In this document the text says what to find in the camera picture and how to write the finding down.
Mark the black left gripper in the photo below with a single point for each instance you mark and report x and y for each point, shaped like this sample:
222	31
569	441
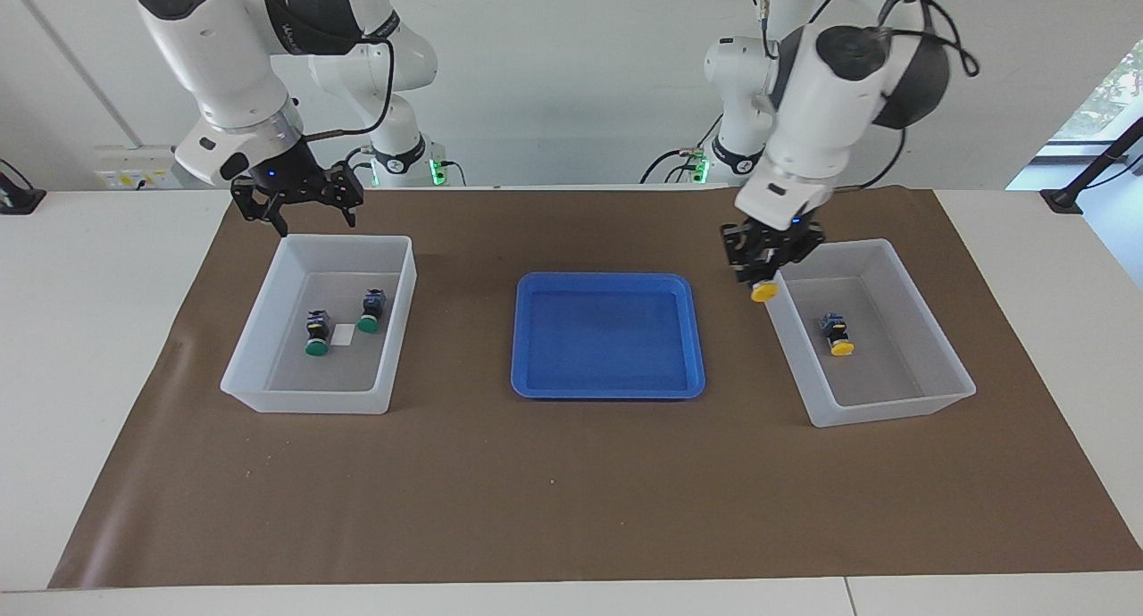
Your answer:
768	241

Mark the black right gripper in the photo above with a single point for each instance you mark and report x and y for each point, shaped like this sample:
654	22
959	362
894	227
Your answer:
295	183

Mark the yellow push button switch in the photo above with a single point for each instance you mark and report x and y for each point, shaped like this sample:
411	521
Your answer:
841	348
763	293

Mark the green push button switch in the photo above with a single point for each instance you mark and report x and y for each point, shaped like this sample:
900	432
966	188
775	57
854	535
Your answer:
316	348
369	325

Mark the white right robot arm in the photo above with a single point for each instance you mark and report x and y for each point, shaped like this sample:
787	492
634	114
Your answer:
214	54

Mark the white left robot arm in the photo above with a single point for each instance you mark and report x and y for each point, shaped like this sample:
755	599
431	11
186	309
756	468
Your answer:
830	107

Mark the white box sticker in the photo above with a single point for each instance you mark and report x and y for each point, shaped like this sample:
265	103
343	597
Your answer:
345	334

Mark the translucent white plastic box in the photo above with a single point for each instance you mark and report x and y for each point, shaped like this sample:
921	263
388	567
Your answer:
893	384
304	375

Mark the blue plastic tray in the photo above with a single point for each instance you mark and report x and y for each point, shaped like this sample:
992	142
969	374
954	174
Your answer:
607	339

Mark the black desk clamp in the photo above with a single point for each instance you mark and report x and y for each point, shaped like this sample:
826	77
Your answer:
22	201

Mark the brown table mat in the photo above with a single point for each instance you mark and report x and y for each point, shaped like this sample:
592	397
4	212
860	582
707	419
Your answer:
571	491

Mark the glass window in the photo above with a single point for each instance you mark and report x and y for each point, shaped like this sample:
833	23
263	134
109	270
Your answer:
1116	89

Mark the white wall socket box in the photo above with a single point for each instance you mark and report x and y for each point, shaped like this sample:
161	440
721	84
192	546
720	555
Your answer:
134	165

